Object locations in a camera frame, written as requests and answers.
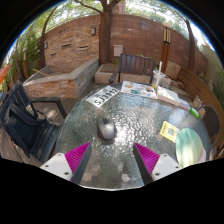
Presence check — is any curved wooden bench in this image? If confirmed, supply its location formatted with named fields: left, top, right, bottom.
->
left=176, top=68, right=224, bottom=141

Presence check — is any black folding chair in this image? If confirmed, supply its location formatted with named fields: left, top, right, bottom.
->
left=0, top=81, right=68, bottom=164

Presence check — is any dark slatted wooden chair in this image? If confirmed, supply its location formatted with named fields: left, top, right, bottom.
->
left=109, top=53, right=156, bottom=84

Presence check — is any blue booklet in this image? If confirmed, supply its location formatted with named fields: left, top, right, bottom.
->
left=179, top=98, right=194, bottom=111

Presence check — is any small green bottle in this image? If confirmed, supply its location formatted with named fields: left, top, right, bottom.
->
left=189, top=107, right=201, bottom=120

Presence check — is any colourful printed sheet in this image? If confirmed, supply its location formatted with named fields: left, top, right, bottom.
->
left=120, top=80, right=158, bottom=100

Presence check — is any white licence plate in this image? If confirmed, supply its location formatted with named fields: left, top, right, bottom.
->
left=85, top=85, right=120, bottom=109

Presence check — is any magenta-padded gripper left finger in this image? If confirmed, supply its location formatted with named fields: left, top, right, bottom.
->
left=39, top=142, right=93, bottom=185

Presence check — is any beige stone block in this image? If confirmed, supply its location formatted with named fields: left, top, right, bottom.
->
left=165, top=61, right=182, bottom=81

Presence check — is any grey wall utility box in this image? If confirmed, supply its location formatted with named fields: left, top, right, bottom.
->
left=113, top=44, right=124, bottom=57

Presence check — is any slim tree trunk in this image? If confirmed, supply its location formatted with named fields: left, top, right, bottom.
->
left=184, top=18, right=198, bottom=73

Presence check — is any wooden garden lamp post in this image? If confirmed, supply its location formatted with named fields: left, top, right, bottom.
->
left=160, top=22, right=172, bottom=73

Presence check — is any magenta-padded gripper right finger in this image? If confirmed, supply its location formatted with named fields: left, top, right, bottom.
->
left=133, top=142, right=184, bottom=185

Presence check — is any clear plastic cup with straw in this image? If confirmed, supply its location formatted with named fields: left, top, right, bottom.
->
left=151, top=60, right=167, bottom=89

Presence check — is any dark grey computer mouse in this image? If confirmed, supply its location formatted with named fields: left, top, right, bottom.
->
left=96, top=115, right=117, bottom=141

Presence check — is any stone raised garden bed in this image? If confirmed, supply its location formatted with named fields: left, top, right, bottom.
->
left=23, top=58, right=100, bottom=99

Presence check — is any yellow printed card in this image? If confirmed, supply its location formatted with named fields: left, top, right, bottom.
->
left=159, top=121, right=181, bottom=143

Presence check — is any thick tree trunk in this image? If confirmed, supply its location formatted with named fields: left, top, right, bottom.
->
left=74, top=0, right=121, bottom=66

